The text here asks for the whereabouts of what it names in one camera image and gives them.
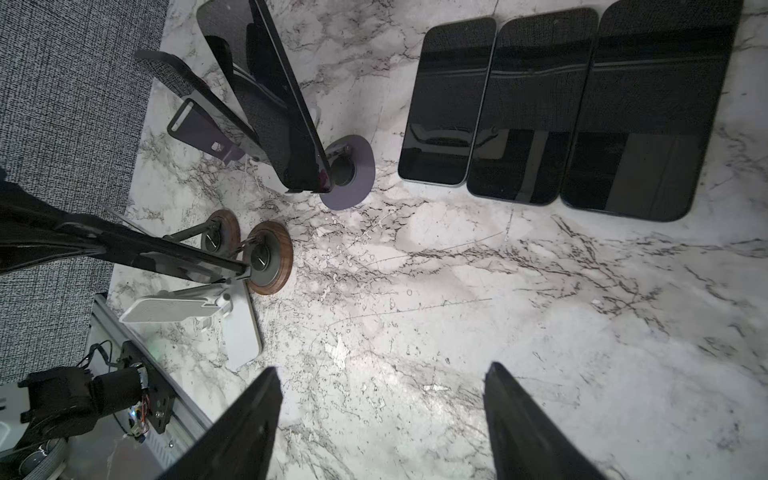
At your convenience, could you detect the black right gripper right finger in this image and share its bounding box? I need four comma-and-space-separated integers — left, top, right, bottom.
484, 362, 604, 479

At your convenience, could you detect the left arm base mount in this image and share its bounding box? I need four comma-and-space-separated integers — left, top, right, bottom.
118, 340, 177, 434

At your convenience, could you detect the black phone on purple stand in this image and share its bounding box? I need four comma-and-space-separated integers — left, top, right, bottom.
196, 1, 333, 193

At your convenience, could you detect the purple round phone stand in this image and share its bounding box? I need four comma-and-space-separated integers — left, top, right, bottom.
320, 135, 376, 211

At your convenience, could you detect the aluminium front rail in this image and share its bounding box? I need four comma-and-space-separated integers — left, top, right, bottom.
91, 293, 212, 470

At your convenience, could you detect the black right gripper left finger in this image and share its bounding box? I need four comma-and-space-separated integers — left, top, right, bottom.
160, 367, 283, 479

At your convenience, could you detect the white phone stand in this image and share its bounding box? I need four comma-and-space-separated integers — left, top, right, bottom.
119, 279, 263, 372

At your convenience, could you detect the wooden base stand right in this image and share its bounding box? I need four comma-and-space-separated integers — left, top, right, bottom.
243, 221, 294, 296

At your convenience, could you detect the black phone on slim stand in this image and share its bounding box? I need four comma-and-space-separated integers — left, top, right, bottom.
134, 50, 267, 162

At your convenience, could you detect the purple left phone stand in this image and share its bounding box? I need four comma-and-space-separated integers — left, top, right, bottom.
166, 98, 245, 165

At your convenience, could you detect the black phone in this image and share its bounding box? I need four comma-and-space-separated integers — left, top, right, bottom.
398, 17, 497, 186
134, 50, 267, 162
466, 7, 599, 205
196, 1, 333, 193
560, 0, 743, 222
1, 171, 251, 284

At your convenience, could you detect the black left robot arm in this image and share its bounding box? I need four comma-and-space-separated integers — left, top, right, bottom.
1, 367, 143, 451

